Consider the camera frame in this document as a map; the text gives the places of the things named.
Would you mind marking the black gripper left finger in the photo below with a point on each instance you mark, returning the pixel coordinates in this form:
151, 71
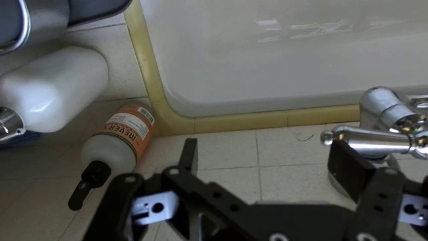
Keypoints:
194, 208

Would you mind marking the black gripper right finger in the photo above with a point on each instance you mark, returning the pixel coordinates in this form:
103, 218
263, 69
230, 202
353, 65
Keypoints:
384, 196

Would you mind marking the chrome wall faucet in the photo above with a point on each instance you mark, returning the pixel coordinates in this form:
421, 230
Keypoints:
389, 124

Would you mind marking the white sink basin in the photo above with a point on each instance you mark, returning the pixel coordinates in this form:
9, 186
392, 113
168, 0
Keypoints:
229, 56

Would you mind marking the clear bottle orange label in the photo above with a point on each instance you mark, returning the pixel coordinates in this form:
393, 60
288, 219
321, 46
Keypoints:
115, 148

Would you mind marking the white soap dispenser bottle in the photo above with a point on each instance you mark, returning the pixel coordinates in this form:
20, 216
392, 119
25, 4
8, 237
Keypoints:
45, 93

